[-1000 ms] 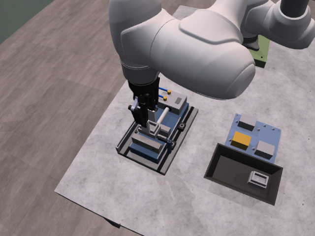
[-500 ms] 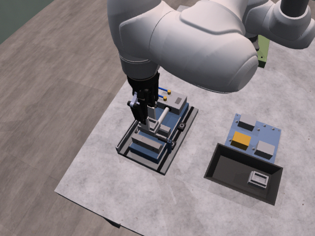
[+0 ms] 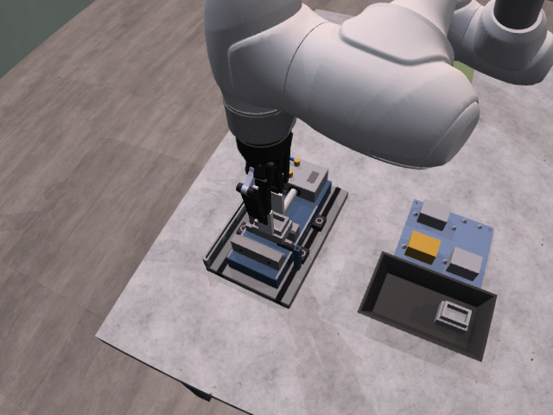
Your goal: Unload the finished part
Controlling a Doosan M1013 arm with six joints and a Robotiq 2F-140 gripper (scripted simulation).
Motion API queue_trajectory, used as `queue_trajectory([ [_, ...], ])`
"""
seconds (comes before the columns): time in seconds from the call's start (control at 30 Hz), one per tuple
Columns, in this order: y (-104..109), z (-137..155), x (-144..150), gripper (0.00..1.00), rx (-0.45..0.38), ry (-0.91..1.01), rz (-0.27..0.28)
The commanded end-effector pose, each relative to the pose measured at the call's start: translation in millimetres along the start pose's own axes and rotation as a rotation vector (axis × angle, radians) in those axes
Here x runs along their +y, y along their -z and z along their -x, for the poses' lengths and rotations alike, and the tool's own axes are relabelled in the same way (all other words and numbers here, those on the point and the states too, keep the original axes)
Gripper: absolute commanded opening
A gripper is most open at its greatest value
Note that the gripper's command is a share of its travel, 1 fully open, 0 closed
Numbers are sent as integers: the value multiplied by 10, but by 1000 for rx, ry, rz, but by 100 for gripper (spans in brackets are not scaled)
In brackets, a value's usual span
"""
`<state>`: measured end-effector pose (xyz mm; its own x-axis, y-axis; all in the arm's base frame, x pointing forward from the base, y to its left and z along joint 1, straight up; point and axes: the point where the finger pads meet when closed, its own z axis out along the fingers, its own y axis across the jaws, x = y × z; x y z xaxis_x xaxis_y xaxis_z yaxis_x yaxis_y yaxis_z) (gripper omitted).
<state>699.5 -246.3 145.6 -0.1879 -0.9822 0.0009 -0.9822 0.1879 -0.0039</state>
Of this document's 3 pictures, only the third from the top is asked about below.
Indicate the orange rectangular block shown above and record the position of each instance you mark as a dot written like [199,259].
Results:
[422,248]

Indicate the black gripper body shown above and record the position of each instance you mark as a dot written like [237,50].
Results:
[257,154]

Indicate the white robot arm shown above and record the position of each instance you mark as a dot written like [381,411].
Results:
[382,83]

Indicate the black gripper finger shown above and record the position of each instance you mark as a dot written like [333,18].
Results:
[256,195]
[278,191]

